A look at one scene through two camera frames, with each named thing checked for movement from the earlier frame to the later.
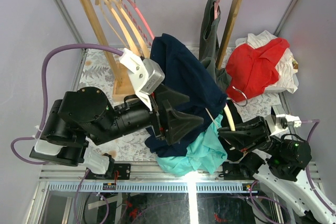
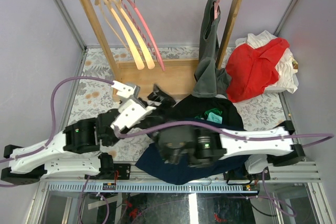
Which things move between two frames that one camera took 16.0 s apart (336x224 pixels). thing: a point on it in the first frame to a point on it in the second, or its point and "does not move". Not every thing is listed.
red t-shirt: x=251 y=70 does not move
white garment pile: x=287 y=66 does not move
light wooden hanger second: x=137 y=36 does not move
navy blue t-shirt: x=184 y=73 to x=151 y=161
